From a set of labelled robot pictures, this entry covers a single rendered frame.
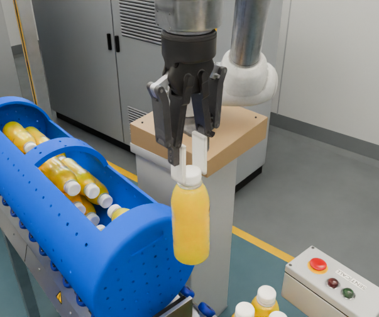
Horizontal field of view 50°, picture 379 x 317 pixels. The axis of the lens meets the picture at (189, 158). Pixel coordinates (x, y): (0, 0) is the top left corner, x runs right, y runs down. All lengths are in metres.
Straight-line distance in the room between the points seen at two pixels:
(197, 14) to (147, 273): 0.58
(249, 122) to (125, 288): 0.88
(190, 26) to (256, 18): 0.73
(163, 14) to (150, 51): 2.39
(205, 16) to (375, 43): 2.97
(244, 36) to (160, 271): 0.73
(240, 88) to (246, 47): 0.16
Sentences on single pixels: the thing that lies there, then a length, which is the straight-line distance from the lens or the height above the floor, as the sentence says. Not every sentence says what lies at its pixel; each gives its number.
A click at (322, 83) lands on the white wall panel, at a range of 3.68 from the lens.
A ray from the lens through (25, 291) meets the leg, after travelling 2.14.
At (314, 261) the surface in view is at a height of 1.11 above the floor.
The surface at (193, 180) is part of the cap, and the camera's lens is 0.65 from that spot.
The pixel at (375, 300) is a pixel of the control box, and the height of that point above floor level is 1.10.
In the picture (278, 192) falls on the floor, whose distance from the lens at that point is 3.10.
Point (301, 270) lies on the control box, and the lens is 0.96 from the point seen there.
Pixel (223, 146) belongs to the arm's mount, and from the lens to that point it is 1.43.
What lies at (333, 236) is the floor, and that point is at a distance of 2.82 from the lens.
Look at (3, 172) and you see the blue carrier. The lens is 1.24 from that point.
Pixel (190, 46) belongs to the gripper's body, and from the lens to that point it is 0.54.
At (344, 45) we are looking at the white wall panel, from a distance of 3.54.
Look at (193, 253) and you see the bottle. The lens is 0.72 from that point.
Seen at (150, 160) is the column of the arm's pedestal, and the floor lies 0.97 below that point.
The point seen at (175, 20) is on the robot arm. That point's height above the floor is 1.66.
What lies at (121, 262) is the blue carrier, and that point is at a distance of 0.85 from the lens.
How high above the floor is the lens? 1.77
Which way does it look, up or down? 31 degrees down
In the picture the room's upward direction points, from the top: straight up
